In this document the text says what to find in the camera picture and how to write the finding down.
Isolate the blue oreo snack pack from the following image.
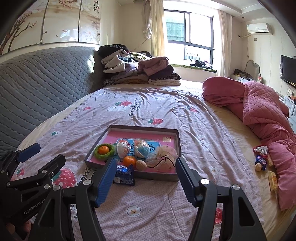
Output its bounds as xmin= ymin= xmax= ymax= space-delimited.
xmin=113 ymin=165 xmax=135 ymax=186

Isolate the green fuzzy ring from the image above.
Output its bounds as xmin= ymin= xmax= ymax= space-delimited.
xmin=93 ymin=143 xmax=115 ymax=160

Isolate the orange mandarin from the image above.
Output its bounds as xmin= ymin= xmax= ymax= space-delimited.
xmin=97 ymin=145 xmax=110 ymax=155
xmin=122 ymin=156 xmax=137 ymax=168

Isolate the cream drawstring pouch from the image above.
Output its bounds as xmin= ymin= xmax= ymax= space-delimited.
xmin=145 ymin=146 xmax=179 ymax=173

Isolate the red white bowl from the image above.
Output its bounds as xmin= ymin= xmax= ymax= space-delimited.
xmin=116 ymin=140 xmax=131 ymax=159

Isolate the brown walnut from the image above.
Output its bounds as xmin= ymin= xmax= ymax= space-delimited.
xmin=135 ymin=160 xmax=147 ymax=171

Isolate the blue white bowl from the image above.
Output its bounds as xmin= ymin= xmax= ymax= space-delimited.
xmin=134 ymin=139 xmax=150 ymax=158

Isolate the person's hand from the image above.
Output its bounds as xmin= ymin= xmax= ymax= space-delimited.
xmin=6 ymin=220 xmax=32 ymax=235

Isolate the grey shallow box tray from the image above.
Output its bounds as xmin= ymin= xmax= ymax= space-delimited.
xmin=84 ymin=125 xmax=181 ymax=182

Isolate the pink strawberry bear duvet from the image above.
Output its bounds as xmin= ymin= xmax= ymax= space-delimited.
xmin=14 ymin=87 xmax=263 ymax=240

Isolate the pink blue book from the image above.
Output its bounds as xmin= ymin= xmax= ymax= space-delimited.
xmin=86 ymin=128 xmax=180 ymax=174

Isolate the grey quilted headboard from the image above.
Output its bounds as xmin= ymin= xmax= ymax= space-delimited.
xmin=1 ymin=47 xmax=103 ymax=156

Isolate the small toy figure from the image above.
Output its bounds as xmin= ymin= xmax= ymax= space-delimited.
xmin=253 ymin=146 xmax=268 ymax=172

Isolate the yellow snack packet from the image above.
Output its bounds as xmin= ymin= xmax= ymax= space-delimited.
xmin=268 ymin=171 xmax=278 ymax=192

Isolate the pink quilted blanket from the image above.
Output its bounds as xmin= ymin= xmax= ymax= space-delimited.
xmin=202 ymin=77 xmax=295 ymax=210

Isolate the pile of folded clothes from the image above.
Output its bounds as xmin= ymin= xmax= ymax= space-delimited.
xmin=98 ymin=44 xmax=181 ymax=86

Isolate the white drawer cabinet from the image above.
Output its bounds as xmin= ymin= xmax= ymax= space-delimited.
xmin=283 ymin=96 xmax=295 ymax=118

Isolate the black flat television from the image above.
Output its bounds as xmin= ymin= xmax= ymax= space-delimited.
xmin=280 ymin=55 xmax=296 ymax=87

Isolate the cream curtain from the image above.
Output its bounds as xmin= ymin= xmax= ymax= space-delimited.
xmin=143 ymin=0 xmax=165 ymax=57

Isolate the white air conditioner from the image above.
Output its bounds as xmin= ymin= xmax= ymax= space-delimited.
xmin=246 ymin=23 xmax=273 ymax=35

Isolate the blossom painted wall panel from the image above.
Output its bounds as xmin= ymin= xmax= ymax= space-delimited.
xmin=1 ymin=0 xmax=101 ymax=55

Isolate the window with dark frame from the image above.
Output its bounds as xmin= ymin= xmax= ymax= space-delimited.
xmin=164 ymin=9 xmax=215 ymax=68

